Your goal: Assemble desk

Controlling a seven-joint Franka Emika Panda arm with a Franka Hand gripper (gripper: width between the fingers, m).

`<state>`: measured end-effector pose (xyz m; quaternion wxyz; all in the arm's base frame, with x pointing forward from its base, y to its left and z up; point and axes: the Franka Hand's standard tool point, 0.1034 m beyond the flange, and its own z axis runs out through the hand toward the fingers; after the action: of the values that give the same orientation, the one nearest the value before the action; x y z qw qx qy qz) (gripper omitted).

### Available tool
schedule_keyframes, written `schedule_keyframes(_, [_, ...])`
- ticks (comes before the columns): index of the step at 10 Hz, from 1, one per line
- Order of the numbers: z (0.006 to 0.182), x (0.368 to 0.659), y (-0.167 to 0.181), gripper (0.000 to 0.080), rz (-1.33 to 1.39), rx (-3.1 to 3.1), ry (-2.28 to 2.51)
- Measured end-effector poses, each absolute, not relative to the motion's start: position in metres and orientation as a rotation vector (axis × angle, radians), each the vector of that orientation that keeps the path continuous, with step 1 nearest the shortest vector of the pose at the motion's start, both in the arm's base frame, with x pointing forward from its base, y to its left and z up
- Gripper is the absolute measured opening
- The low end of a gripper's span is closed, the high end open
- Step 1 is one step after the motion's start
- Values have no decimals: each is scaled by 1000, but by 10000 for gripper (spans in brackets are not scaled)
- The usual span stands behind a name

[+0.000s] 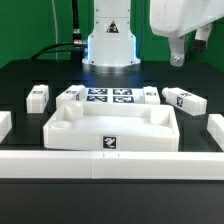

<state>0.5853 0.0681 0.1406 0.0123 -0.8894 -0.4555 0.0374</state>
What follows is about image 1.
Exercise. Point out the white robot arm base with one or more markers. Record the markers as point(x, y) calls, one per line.
point(111, 44)

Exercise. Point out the white fence block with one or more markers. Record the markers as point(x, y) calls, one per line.
point(5, 124)
point(215, 127)

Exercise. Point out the white right fence block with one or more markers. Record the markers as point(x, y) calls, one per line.
point(215, 127)

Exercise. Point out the fiducial marker sheet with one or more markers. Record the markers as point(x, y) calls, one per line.
point(114, 95)

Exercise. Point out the white left fence block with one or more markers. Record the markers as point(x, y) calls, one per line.
point(5, 124)

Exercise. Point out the white desk tabletop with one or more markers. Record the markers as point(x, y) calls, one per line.
point(95, 126)

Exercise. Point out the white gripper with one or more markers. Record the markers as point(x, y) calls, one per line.
point(175, 18)

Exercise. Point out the white front fence bar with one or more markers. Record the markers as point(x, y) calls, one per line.
point(112, 165)

